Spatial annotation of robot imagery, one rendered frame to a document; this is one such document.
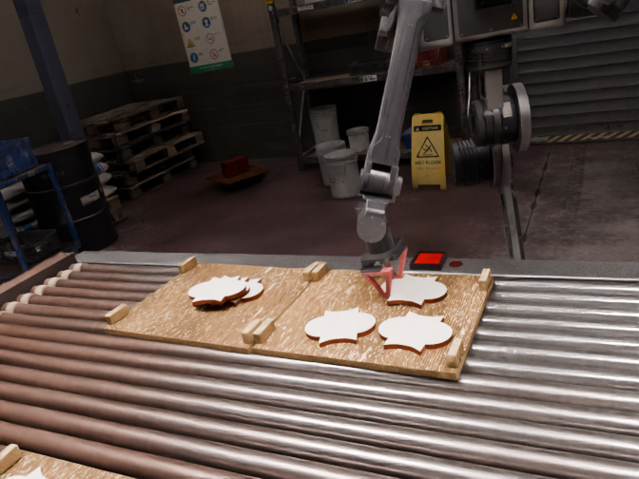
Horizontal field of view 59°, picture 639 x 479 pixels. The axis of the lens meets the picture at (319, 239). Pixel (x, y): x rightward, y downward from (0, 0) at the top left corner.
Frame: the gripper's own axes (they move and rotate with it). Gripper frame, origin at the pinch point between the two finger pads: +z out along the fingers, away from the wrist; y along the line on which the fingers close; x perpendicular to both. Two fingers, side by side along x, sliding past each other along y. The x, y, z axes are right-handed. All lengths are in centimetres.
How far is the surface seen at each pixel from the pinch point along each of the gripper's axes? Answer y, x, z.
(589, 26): -460, 16, 1
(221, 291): 11.0, -37.2, -7.1
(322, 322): 16.0, -9.2, -1.0
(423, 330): 15.1, 11.4, 1.8
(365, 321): 14.1, -0.6, 0.2
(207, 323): 19.3, -36.5, -3.4
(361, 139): -416, -197, 47
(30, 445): 58, -48, -3
